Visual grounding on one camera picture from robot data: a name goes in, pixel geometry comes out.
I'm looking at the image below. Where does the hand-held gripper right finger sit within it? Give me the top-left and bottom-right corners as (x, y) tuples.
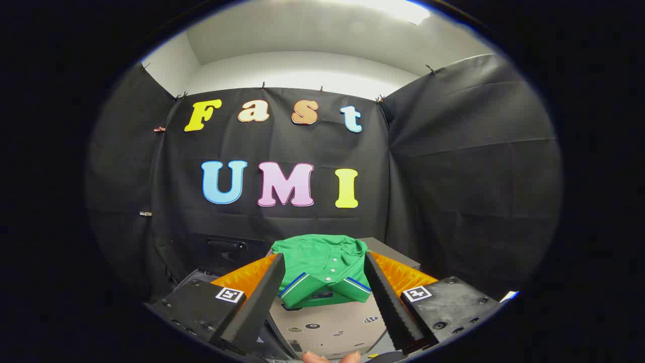
(364, 251), (503, 356)

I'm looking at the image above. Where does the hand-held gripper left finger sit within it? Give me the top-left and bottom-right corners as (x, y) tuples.
(145, 253), (287, 356)

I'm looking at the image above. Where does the green polo shirt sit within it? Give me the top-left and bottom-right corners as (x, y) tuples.
(271, 234), (372, 308)

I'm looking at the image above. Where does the grey cabinet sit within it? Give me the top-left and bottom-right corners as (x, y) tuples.
(269, 237), (421, 359)

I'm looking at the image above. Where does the black backdrop cloth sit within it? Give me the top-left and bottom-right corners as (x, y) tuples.
(86, 53), (562, 303)

